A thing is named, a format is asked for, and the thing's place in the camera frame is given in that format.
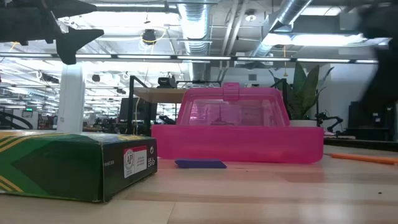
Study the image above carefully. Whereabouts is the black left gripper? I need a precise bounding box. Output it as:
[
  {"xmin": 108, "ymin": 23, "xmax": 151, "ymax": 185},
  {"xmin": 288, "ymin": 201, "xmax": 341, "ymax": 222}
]
[{"xmin": 0, "ymin": 0, "xmax": 105, "ymax": 65}]

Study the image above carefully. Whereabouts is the green crayon box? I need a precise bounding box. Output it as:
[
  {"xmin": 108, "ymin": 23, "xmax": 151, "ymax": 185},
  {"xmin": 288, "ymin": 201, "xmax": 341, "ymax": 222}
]
[{"xmin": 0, "ymin": 129, "xmax": 159, "ymax": 203}]

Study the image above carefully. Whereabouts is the purple eraser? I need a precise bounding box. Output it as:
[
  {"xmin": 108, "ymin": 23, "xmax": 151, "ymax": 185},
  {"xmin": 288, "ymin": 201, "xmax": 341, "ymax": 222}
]
[{"xmin": 174, "ymin": 158, "xmax": 228, "ymax": 169}]

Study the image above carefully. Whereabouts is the pink translucent plastic box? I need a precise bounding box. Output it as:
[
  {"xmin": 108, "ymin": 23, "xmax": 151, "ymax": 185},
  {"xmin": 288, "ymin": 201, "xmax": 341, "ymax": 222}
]
[{"xmin": 151, "ymin": 82, "xmax": 325, "ymax": 165}]

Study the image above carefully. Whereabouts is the orange pencil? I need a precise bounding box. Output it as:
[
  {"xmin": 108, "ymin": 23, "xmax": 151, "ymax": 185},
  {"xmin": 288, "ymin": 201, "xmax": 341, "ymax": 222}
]
[{"xmin": 330, "ymin": 152, "xmax": 398, "ymax": 165}]

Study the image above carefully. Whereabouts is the white pillar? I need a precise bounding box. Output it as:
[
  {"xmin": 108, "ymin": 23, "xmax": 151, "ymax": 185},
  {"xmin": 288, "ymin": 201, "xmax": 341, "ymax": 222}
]
[{"xmin": 57, "ymin": 62, "xmax": 86, "ymax": 134}]

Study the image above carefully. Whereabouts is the black monitor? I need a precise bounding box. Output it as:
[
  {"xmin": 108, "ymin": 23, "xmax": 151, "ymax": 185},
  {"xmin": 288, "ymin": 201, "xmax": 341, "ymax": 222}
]
[{"xmin": 119, "ymin": 97, "xmax": 158, "ymax": 122}]

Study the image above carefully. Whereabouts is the green snake plant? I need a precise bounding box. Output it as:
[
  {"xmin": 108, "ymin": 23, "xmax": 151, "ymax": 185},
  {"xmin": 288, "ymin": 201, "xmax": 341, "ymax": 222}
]
[{"xmin": 269, "ymin": 62, "xmax": 335, "ymax": 121}]

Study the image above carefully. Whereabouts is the background wooden table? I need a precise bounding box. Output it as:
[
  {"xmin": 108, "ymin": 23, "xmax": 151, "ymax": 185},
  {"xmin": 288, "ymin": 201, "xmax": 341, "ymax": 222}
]
[{"xmin": 323, "ymin": 134, "xmax": 356, "ymax": 140}]

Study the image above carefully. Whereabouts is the black equipment case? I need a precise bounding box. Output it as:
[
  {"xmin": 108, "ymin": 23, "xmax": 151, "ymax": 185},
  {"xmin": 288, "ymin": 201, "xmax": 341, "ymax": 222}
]
[{"xmin": 348, "ymin": 101, "xmax": 396, "ymax": 141}]

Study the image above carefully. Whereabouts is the black ceiling camera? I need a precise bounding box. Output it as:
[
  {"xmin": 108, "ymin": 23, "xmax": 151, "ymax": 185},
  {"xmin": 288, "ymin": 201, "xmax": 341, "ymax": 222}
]
[{"xmin": 142, "ymin": 29, "xmax": 157, "ymax": 46}]

